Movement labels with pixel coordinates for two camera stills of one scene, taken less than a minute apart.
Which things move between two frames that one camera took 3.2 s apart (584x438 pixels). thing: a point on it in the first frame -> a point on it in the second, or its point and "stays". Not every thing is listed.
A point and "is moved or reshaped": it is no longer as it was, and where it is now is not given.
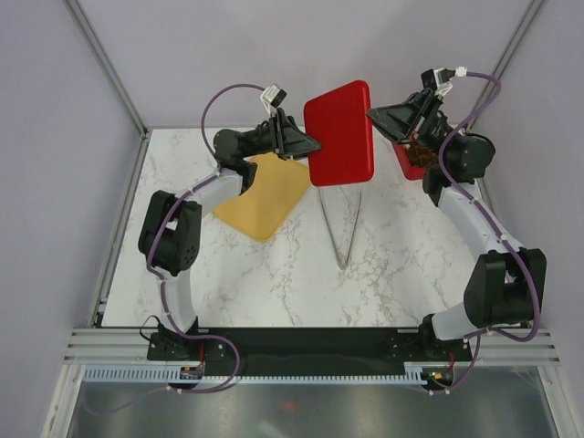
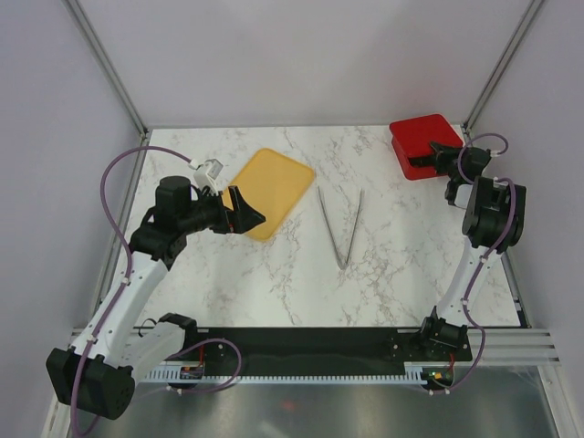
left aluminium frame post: x=88 y=36 stays
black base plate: x=307 y=347 stays
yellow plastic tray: x=278 y=190 stays
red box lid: x=339 y=121 is moved or reshaped
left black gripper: x=286 y=139 -> x=240 y=219
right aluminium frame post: x=531 y=9 stays
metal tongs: x=341 y=265 stays
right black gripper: x=399 y=121 -> x=443 y=154
